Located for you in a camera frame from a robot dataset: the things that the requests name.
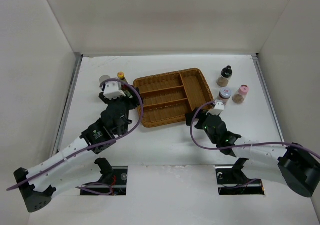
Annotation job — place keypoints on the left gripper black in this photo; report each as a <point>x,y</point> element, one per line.
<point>133,102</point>

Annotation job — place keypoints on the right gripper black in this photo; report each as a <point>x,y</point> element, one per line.
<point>198,116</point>

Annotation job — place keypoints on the red chili sauce bottle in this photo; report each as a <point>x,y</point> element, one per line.
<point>124,88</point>

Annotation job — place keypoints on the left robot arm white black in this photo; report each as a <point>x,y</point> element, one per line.
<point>79,164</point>

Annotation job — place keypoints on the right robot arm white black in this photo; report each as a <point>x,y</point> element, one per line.
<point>289,164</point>

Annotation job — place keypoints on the brown wicker divided tray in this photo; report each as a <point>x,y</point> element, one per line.
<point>167,97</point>

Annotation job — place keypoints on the silver lid blue jar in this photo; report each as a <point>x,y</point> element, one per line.
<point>104,78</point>

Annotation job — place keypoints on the red label spice jar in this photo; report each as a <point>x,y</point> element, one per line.
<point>224,95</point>

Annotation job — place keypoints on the pink cap spice shaker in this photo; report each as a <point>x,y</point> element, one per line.
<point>241,94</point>

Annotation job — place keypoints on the black cap pepper shaker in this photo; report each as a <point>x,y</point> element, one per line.
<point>225,76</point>

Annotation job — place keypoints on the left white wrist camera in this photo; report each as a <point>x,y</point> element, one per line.
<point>113,90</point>

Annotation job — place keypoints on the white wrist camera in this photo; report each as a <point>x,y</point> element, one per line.
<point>217,109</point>
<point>113,90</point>

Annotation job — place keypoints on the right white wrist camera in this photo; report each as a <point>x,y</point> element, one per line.
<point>217,109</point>

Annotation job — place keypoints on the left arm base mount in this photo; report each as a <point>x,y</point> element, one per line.
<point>113,181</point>

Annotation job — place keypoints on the aluminium table edge rail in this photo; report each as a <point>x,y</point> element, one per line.
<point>66,109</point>

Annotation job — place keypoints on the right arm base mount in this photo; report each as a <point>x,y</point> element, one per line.
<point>231,180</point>

